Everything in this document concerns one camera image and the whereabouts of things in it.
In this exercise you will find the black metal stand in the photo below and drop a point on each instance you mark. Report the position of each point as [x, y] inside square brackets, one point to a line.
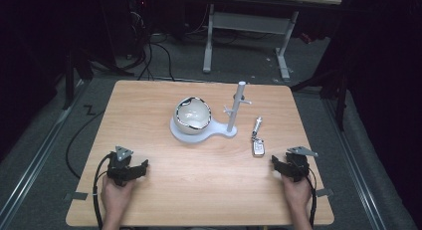
[340, 97]
[69, 80]

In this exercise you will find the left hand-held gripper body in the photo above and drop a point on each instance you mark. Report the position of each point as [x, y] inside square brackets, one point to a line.
[120, 163]

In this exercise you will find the person's left hand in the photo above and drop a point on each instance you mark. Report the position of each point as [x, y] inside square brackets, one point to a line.
[116, 198]

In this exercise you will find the white stand with pole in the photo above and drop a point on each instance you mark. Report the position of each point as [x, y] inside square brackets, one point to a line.
[234, 110]

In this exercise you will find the white bowl with silver rim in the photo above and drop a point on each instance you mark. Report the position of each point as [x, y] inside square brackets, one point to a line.
[192, 115]

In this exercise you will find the white-framed desk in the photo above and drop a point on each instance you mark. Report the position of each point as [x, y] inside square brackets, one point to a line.
[249, 22]

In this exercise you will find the person's right hand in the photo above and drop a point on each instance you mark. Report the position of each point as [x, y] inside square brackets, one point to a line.
[297, 193]

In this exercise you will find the grey tape strip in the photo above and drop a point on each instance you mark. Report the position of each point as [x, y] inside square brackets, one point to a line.
[324, 192]
[77, 196]

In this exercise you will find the metal floor rail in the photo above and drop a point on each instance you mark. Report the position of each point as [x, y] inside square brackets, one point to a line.
[356, 163]
[30, 163]

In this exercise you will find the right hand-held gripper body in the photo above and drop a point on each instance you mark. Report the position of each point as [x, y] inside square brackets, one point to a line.
[298, 165]

